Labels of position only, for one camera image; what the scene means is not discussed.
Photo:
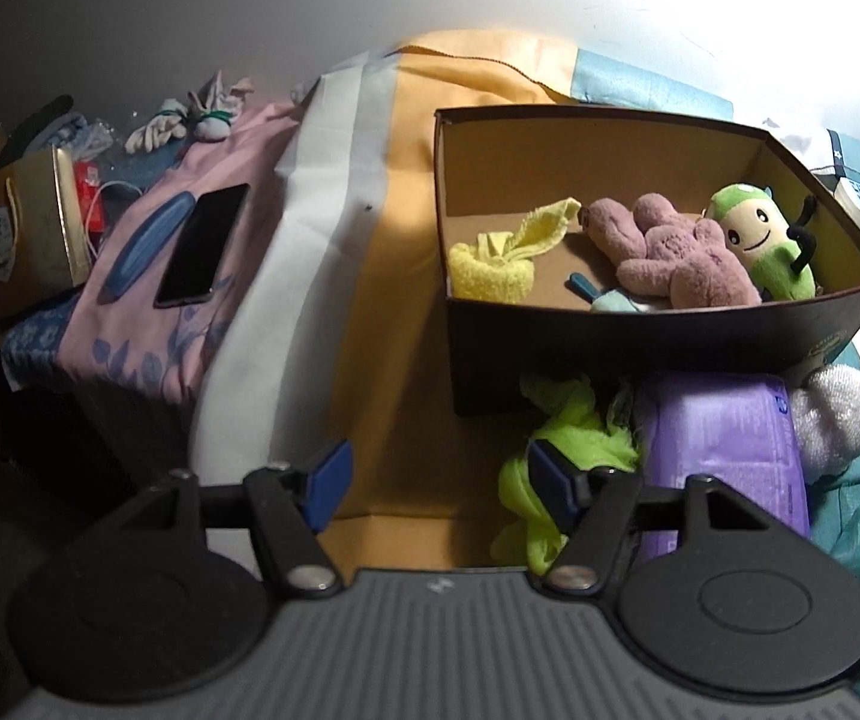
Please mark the black oval object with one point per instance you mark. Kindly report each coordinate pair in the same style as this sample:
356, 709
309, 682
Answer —
33, 127

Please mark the golden gift bag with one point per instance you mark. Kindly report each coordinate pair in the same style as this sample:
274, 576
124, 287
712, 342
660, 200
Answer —
25, 247

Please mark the white mesh sponge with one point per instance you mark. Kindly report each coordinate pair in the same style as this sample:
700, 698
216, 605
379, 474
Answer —
835, 412

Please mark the pink floral pillow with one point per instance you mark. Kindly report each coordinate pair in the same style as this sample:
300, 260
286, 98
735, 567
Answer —
137, 337

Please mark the light blue soft toy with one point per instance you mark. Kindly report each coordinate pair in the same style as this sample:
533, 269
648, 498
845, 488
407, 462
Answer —
614, 302

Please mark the lime green cloth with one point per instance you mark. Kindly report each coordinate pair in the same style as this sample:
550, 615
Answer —
587, 427

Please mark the black smartphone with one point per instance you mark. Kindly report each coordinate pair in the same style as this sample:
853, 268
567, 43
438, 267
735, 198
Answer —
201, 247

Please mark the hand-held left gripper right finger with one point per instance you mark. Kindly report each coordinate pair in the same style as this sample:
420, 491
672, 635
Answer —
550, 484

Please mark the dark cardboard box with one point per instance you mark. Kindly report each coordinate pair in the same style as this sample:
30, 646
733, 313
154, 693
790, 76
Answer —
625, 349

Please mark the purple wipes pack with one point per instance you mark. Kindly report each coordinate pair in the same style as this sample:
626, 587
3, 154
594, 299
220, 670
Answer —
722, 442

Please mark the green plush character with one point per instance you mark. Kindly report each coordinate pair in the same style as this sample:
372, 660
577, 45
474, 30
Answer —
763, 240

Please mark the red packet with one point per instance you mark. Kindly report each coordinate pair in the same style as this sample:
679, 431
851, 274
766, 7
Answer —
91, 195

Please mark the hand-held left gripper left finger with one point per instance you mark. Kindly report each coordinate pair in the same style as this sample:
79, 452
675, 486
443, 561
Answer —
329, 484

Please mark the yellow towel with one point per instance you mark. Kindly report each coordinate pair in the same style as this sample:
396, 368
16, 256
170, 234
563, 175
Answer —
490, 266

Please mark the pink plush toy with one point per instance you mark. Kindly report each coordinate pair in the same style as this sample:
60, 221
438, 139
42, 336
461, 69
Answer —
677, 255

